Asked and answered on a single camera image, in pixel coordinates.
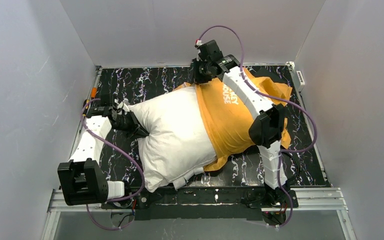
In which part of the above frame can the white pillow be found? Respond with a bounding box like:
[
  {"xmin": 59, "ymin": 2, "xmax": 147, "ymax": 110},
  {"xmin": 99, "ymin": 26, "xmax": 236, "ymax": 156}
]
[{"xmin": 128, "ymin": 86, "xmax": 216, "ymax": 193}]

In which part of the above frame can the orange printed pillowcase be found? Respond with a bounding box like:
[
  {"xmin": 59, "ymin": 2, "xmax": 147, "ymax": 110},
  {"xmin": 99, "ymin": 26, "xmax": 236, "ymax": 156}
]
[{"xmin": 173, "ymin": 68, "xmax": 293, "ymax": 172}]

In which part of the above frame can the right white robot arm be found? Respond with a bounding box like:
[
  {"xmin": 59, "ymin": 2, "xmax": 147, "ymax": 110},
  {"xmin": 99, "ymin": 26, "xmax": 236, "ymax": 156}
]
[{"xmin": 191, "ymin": 39, "xmax": 287, "ymax": 190}]

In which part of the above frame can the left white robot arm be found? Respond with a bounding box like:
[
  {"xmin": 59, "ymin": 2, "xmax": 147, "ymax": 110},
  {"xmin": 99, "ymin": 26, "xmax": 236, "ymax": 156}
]
[{"xmin": 57, "ymin": 94, "xmax": 149, "ymax": 206}]

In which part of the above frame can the white power strip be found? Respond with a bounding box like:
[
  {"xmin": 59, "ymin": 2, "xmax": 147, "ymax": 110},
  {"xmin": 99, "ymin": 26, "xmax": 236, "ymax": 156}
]
[{"xmin": 296, "ymin": 70, "xmax": 306, "ymax": 92}]

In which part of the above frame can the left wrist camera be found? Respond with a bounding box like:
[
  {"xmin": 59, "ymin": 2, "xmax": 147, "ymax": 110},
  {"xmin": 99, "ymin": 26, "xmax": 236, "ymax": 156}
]
[{"xmin": 116, "ymin": 100, "xmax": 130, "ymax": 114}]

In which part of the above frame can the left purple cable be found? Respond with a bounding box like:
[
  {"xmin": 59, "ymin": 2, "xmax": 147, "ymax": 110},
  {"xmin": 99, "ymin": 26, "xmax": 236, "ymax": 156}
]
[{"xmin": 79, "ymin": 97, "xmax": 146, "ymax": 231}]

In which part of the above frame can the purple cable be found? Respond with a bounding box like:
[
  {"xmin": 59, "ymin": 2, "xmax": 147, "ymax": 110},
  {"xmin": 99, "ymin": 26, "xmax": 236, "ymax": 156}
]
[
  {"xmin": 198, "ymin": 25, "xmax": 318, "ymax": 229},
  {"xmin": 79, "ymin": 97, "xmax": 146, "ymax": 231}
]

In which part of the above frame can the yellow handled screwdriver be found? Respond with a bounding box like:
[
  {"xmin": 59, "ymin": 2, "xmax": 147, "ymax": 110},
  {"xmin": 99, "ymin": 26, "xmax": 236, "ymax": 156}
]
[{"xmin": 82, "ymin": 87, "xmax": 97, "ymax": 107}]

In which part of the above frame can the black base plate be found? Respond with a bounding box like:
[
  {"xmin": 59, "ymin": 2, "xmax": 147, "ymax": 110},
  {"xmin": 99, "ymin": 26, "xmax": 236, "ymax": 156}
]
[{"xmin": 102, "ymin": 186, "xmax": 299, "ymax": 221}]

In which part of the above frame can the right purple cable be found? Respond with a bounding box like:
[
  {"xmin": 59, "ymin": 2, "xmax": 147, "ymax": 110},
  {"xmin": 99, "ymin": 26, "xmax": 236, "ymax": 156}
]
[{"xmin": 198, "ymin": 25, "xmax": 318, "ymax": 229}]

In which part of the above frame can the black cable loop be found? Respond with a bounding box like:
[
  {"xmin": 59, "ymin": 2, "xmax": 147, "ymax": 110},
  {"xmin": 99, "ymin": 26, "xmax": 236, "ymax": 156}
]
[{"xmin": 281, "ymin": 152, "xmax": 302, "ymax": 186}]

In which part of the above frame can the aluminium frame rail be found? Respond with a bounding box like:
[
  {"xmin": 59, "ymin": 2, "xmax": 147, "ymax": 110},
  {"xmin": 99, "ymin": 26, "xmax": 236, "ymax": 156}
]
[{"xmin": 41, "ymin": 187, "xmax": 357, "ymax": 240}]

